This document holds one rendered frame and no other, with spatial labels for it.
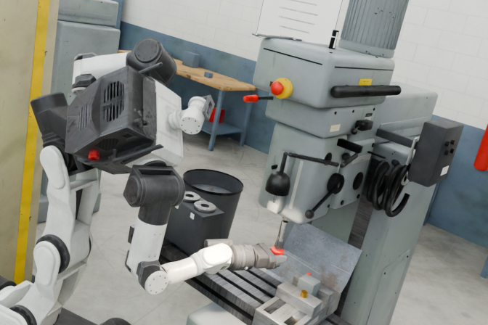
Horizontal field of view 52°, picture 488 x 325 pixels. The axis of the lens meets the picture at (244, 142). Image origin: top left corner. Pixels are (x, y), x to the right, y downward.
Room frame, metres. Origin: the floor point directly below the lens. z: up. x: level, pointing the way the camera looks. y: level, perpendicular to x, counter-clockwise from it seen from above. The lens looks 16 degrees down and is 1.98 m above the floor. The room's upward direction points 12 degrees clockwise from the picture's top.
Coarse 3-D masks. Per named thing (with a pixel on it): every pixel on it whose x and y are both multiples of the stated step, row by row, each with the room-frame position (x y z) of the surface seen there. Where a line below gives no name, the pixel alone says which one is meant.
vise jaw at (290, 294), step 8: (280, 288) 1.52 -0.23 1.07; (288, 288) 1.53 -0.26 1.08; (296, 288) 1.54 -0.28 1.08; (280, 296) 1.52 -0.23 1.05; (288, 296) 1.50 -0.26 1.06; (296, 296) 1.49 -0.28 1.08; (312, 296) 1.51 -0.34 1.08; (296, 304) 1.48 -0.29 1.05; (304, 304) 1.47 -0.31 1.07; (312, 304) 1.46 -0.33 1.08; (320, 304) 1.49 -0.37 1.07; (304, 312) 1.46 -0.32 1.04; (312, 312) 1.45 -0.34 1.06
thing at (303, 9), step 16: (272, 0) 7.00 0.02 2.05; (288, 0) 6.85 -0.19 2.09; (304, 0) 6.71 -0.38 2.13; (320, 0) 6.57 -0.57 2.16; (336, 0) 6.44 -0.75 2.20; (272, 16) 6.97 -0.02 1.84; (288, 16) 6.82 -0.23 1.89; (304, 16) 6.68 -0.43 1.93; (320, 16) 6.54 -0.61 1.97; (336, 16) 6.41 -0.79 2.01; (256, 32) 7.09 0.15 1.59; (272, 32) 6.94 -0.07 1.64; (288, 32) 6.79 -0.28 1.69; (304, 32) 6.64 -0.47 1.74; (320, 32) 6.51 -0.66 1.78
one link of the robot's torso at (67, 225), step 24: (48, 168) 1.51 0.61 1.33; (96, 168) 1.64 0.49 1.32; (48, 192) 1.52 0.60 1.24; (72, 192) 1.51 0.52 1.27; (96, 192) 1.63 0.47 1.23; (48, 216) 1.55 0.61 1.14; (72, 216) 1.51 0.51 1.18; (48, 240) 1.52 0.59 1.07; (72, 240) 1.53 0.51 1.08; (72, 264) 1.53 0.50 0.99
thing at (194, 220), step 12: (192, 192) 1.97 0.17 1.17; (180, 204) 1.88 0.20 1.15; (192, 204) 1.88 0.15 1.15; (204, 204) 1.88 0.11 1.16; (180, 216) 1.87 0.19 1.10; (192, 216) 1.82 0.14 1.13; (204, 216) 1.79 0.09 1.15; (216, 216) 1.84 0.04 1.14; (168, 228) 1.90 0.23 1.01; (180, 228) 1.86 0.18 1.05; (192, 228) 1.81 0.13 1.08; (204, 228) 1.80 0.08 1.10; (216, 228) 1.85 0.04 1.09; (180, 240) 1.85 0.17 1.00; (192, 240) 1.80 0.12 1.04; (204, 240) 1.81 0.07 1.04; (192, 252) 1.79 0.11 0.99
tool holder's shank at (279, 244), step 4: (284, 220) 1.64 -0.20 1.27; (280, 224) 1.63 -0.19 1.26; (284, 224) 1.62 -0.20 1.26; (280, 228) 1.63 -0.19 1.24; (284, 228) 1.62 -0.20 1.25; (280, 232) 1.62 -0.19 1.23; (284, 232) 1.63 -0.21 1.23; (280, 236) 1.62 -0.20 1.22; (284, 236) 1.63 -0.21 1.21; (276, 240) 1.64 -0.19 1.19; (280, 240) 1.62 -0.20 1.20; (276, 244) 1.62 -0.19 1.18; (280, 244) 1.62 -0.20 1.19; (276, 248) 1.63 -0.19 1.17; (280, 248) 1.62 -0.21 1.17
